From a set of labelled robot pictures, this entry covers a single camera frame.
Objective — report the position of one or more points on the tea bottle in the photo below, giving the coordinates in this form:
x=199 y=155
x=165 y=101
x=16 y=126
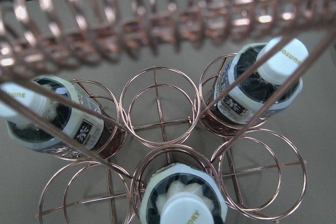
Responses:
x=90 y=131
x=246 y=99

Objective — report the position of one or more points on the tea bottle far left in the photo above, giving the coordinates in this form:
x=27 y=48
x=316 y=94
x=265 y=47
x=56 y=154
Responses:
x=246 y=99

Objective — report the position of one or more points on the copper wire bottle rack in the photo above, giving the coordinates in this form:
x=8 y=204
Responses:
x=152 y=65

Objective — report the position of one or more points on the tea bottle robot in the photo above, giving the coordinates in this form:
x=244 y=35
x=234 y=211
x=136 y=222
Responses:
x=181 y=194

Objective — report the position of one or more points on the tea bottle far right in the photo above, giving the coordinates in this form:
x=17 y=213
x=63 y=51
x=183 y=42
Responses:
x=90 y=131

